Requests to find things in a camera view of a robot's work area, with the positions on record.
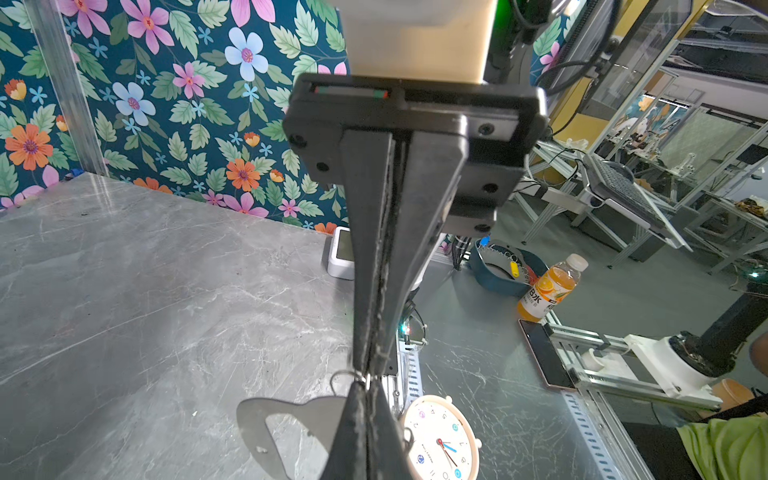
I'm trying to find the silver keys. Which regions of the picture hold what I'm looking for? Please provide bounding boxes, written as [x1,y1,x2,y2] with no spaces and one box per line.
[235,367,365,479]

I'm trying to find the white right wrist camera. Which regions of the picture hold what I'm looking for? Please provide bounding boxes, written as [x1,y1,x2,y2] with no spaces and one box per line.
[331,0,497,84]

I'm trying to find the white tablet device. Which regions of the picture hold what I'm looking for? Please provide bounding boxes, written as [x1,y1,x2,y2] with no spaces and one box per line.
[326,227,355,281]

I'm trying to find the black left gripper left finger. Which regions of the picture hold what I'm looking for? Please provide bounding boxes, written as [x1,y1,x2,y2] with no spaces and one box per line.
[321,383,367,480]

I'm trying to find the aluminium corner post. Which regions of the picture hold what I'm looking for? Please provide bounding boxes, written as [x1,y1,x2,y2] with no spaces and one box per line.
[25,0,108,177]

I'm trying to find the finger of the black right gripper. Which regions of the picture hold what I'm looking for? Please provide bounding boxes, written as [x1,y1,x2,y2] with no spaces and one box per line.
[371,114,468,376]
[340,130,393,375]

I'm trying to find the teal round bowl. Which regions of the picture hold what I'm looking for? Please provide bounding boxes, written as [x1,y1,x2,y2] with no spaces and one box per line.
[469,238,548,298]

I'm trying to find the round analog clock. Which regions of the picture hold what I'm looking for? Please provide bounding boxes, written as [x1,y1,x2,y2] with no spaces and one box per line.
[400,395,482,480]

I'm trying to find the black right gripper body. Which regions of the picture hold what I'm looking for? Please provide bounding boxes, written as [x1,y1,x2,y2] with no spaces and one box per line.
[283,73,548,237]

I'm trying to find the laptop on stand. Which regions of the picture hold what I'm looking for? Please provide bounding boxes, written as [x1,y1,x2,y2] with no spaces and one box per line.
[580,153,691,251]

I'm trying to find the orange juice bottle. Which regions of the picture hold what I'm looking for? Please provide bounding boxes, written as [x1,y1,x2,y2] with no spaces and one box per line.
[517,253,589,322]

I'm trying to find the smartphone on table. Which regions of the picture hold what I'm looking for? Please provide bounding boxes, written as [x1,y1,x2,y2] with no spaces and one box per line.
[519,319,576,391]

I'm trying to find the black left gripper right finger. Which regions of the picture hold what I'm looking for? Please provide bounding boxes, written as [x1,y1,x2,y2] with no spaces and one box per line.
[367,378,412,480]

